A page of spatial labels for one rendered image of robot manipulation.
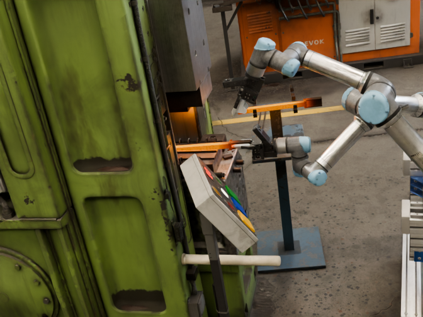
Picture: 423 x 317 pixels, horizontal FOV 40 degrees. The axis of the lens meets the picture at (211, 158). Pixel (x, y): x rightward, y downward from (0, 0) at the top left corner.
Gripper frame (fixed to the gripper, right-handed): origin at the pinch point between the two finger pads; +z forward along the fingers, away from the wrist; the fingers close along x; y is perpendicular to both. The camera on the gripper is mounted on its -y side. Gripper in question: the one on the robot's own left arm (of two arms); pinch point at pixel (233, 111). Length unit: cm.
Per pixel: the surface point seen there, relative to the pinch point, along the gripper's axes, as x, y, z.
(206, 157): 6.6, -3.7, 31.0
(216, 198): -59, 7, 4
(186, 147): 12.8, -14.6, 34.0
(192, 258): -24, 8, 65
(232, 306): -1, 38, 105
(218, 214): -59, 10, 10
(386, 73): 359, 126, 77
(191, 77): -2.9, -21.5, -9.3
